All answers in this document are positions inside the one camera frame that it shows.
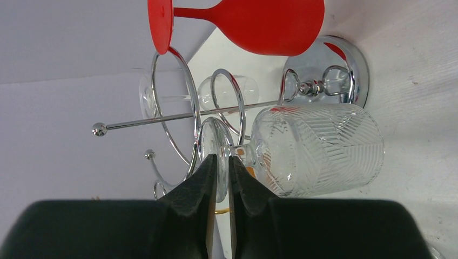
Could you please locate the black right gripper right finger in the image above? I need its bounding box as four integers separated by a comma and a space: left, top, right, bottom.
228, 157, 432, 258

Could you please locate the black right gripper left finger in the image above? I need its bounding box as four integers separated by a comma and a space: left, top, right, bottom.
1, 154, 218, 258

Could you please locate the clear glass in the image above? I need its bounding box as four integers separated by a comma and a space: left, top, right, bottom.
199, 104, 385, 201

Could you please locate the gold rack with wooden base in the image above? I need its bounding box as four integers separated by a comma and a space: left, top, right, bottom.
214, 148, 255, 215

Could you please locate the clear glass back left silver rack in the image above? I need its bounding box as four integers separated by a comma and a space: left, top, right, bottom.
139, 74, 260, 119

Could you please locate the red wine glass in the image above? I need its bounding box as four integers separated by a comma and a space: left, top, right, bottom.
147, 0, 325, 57

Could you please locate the silver wire glass rack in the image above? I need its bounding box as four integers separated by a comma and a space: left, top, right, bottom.
91, 35, 370, 201

